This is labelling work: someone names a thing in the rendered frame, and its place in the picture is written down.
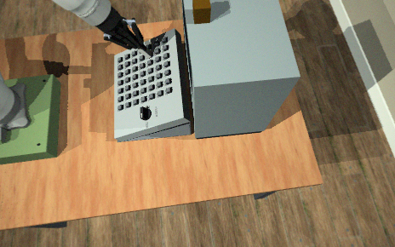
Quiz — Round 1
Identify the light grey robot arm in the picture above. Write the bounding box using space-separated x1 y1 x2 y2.
0 0 112 144

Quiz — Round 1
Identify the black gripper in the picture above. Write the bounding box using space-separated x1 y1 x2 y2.
96 7 152 59

